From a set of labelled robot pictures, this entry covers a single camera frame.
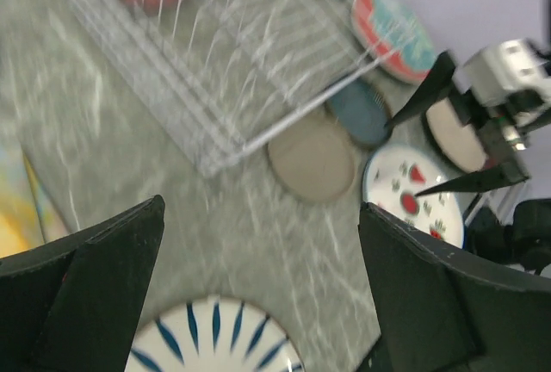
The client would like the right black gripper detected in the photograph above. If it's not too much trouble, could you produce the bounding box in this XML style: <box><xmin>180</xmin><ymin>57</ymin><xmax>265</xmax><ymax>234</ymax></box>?
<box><xmin>385</xmin><ymin>50</ymin><xmax>550</xmax><ymax>196</ymax></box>

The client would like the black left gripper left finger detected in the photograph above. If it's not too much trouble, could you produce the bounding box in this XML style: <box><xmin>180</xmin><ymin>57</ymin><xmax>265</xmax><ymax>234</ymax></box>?
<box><xmin>1</xmin><ymin>195</ymin><xmax>165</xmax><ymax>371</ymax></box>

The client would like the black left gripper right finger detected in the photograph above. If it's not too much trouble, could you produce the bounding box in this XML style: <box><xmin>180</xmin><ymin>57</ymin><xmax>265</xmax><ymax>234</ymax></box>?
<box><xmin>358</xmin><ymin>203</ymin><xmax>550</xmax><ymax>371</ymax></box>

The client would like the watermelon pattern plate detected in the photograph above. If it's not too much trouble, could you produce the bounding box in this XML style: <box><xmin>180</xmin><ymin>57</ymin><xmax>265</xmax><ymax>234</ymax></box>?
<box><xmin>362</xmin><ymin>144</ymin><xmax>464</xmax><ymax>248</ymax></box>

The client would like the teal saucer brown rim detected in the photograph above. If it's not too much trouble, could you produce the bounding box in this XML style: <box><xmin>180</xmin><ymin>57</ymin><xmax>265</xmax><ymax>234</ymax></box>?
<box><xmin>326</xmin><ymin>79</ymin><xmax>390</xmax><ymax>148</ymax></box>

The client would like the beige saucer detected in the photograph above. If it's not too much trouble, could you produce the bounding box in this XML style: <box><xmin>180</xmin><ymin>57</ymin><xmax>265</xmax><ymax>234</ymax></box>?
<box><xmin>267</xmin><ymin>111</ymin><xmax>356</xmax><ymax>203</ymax></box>

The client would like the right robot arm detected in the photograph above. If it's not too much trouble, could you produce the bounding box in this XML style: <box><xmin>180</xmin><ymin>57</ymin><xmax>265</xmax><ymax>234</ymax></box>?
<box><xmin>386</xmin><ymin>39</ymin><xmax>550</xmax><ymax>275</ymax></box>

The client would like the maroon rim beige plate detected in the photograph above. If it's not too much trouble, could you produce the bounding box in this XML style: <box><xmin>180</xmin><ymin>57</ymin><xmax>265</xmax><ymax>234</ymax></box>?
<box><xmin>425</xmin><ymin>99</ymin><xmax>487</xmax><ymax>173</ymax></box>

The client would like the floral pastel cloth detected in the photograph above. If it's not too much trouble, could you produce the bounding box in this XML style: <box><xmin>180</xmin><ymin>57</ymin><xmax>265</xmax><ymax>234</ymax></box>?
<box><xmin>1</xmin><ymin>143</ymin><xmax>70</xmax><ymax>257</ymax></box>

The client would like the red teal floral plate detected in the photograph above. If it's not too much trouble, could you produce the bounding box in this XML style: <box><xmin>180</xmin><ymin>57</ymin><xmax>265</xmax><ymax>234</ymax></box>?
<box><xmin>350</xmin><ymin>0</ymin><xmax>436</xmax><ymax>84</ymax></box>

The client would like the blue striped white plate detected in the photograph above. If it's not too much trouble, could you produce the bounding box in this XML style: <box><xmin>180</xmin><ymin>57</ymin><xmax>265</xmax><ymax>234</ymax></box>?
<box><xmin>125</xmin><ymin>295</ymin><xmax>305</xmax><ymax>372</ymax></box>

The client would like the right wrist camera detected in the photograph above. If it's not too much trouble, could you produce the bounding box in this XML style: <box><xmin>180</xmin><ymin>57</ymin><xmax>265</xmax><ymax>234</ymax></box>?
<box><xmin>462</xmin><ymin>40</ymin><xmax>550</xmax><ymax>107</ymax></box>

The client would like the white wire dish rack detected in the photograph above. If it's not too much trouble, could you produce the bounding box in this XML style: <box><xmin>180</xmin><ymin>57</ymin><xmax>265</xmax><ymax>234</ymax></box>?
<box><xmin>69</xmin><ymin>0</ymin><xmax>380</xmax><ymax>177</ymax></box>

